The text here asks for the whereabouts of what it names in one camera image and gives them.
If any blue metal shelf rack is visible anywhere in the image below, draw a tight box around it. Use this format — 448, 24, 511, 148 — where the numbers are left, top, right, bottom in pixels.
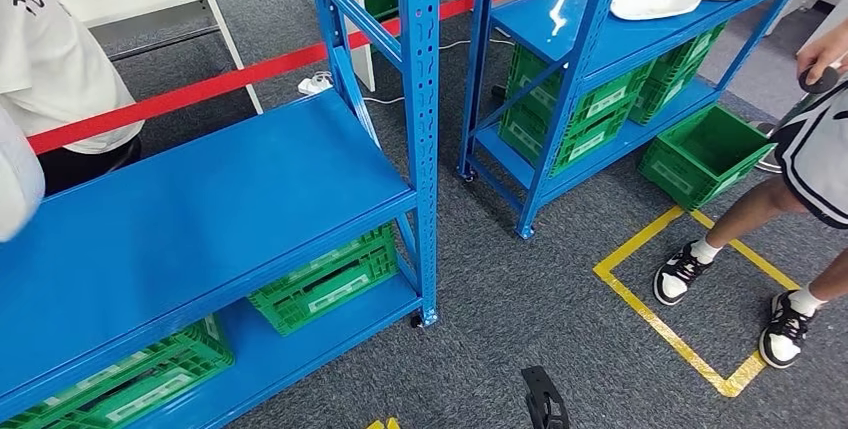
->
457, 0, 826, 242
0, 0, 442, 429

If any white power strip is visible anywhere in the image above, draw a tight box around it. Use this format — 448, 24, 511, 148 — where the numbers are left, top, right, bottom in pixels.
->
297, 71, 335, 97

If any white furniture panel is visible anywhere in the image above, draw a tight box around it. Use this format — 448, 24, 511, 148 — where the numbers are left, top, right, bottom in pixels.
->
331, 0, 378, 93

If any red barrier belt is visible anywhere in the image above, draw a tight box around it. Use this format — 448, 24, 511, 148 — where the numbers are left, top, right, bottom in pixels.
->
26, 0, 607, 157

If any person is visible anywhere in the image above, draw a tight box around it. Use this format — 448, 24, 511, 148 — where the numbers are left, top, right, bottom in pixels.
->
0, 0, 145, 197
652, 18, 848, 372

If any white floor cable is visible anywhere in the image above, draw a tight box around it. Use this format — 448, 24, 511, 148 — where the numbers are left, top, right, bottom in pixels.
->
360, 36, 518, 107

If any black robot torso bracket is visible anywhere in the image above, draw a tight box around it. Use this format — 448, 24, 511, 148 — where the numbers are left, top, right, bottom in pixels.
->
519, 365, 572, 429

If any black round knob handle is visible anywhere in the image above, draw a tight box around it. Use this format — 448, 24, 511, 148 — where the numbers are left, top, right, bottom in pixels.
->
796, 62, 844, 96

